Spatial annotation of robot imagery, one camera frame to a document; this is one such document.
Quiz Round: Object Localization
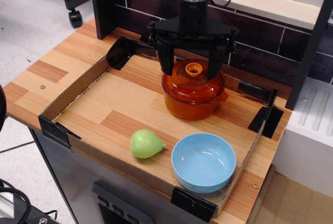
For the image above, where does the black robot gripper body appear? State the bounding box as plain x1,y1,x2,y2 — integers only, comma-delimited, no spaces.
147,0,239,54

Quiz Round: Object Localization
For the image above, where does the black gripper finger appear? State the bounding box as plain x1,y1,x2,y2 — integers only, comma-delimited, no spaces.
208,48,224,80
157,42,174,76

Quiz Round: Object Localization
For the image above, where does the orange transparent pot lid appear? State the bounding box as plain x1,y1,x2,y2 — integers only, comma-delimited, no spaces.
162,59,227,105

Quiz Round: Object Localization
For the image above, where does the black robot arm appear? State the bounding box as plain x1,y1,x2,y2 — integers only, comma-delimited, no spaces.
147,0,239,80

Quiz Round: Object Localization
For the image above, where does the orange transparent pot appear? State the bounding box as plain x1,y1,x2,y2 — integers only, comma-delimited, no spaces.
164,92,228,120

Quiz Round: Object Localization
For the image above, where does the green toy pear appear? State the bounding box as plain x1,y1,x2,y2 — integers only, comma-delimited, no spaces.
130,129,167,159

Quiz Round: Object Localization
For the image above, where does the black office chair base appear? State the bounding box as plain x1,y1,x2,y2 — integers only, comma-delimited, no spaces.
65,0,90,28

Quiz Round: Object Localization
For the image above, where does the light blue bowl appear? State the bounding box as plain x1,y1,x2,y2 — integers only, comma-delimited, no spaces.
171,133,236,194

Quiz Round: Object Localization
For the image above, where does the white toy sink drainboard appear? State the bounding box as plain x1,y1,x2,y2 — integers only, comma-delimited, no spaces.
273,78,332,196

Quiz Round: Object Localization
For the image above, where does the toy oven front panel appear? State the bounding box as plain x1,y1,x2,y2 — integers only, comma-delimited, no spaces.
91,183,154,224

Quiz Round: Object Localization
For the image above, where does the black vertical post right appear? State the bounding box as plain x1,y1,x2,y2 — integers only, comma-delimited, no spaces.
285,0,332,110

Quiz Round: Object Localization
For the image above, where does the black vertical post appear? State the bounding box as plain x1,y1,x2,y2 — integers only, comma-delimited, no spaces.
285,0,332,110
92,0,117,39

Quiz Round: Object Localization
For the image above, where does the black vertical post left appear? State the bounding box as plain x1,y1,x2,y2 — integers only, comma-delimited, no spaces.
92,0,117,39

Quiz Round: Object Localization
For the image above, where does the black braided cable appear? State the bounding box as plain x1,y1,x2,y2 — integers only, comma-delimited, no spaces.
0,178,58,224

